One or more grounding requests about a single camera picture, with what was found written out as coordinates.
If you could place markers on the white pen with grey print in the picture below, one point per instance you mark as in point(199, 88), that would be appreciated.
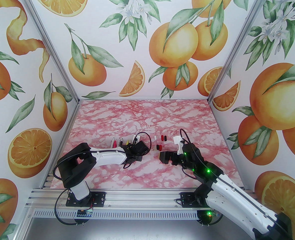
point(118, 142)

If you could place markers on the pink red pen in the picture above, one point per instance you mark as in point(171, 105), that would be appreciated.
point(113, 143)

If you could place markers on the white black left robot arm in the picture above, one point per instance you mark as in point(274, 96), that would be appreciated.
point(107, 157)

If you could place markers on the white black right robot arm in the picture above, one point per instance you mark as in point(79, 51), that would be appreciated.
point(237, 202)

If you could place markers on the small circuit board green light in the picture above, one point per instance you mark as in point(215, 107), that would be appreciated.
point(210, 213)

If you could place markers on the small blue circuit board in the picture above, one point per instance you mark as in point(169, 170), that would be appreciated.
point(83, 213)

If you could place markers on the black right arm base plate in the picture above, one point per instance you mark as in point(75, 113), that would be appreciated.
point(187, 199)

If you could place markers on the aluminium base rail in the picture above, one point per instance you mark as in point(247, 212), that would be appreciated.
point(142, 199)

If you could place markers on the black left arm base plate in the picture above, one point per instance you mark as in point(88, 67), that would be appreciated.
point(98, 199)

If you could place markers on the aluminium frame post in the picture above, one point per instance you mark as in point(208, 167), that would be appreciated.
point(52, 46)
point(241, 46)

